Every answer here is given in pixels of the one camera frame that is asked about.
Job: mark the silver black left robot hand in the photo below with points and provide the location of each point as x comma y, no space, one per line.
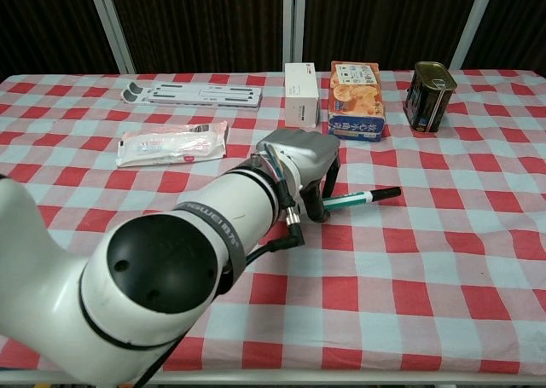
307,151

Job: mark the white green marker pen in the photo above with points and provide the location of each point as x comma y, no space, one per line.
347,199

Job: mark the black marker cap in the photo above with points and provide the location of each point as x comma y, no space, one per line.
386,192

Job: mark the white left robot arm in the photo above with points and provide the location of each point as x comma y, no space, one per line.
128,277

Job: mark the white carton box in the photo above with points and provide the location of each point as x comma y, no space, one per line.
300,94

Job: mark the orange biscuit box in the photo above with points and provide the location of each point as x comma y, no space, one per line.
356,102

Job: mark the white folding laptop stand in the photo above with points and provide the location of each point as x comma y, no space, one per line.
192,94

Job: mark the dark rectangular tin can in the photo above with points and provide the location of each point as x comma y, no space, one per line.
426,98

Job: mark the white pink wipes packet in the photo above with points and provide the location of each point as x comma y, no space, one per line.
170,145

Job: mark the red white checkered tablecloth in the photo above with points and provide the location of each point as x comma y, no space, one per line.
405,277

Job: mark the grey aluminium partition post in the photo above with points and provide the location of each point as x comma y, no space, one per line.
112,25
294,21
473,25

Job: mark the grey metal table edge rail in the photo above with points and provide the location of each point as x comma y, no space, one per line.
341,377

